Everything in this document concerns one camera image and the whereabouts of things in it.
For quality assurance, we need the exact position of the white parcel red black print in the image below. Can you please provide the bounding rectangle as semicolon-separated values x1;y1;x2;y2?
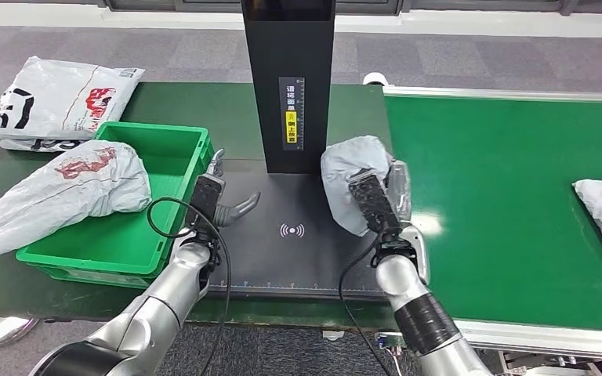
0;56;147;141

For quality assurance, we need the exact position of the aluminium conveyor frame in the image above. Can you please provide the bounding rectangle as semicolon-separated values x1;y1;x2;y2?
381;85;602;376

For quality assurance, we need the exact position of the green conveyor belt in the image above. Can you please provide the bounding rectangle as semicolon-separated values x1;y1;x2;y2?
383;95;602;333

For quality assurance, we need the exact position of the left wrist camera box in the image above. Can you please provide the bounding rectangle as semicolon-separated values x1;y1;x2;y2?
185;175;227;232

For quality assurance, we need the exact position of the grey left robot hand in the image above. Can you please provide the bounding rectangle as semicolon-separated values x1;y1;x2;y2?
207;149;262;228

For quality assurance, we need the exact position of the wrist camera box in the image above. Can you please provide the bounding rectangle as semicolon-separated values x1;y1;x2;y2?
346;168;404;236
185;175;227;232

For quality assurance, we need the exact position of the green plastic crate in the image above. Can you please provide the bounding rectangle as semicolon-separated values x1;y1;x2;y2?
15;121;215;290

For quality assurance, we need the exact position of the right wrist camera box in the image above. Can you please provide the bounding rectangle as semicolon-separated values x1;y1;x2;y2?
346;168;404;236

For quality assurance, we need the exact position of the black scanner column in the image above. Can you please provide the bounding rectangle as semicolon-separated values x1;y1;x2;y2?
241;0;337;175

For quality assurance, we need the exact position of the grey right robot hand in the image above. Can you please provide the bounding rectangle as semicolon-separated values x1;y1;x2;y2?
383;159;414;224

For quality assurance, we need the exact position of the white parcel black lettering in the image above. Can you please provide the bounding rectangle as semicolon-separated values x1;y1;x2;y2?
0;136;89;153

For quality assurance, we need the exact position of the black scanner base plate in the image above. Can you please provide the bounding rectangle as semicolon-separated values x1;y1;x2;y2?
205;157;401;302

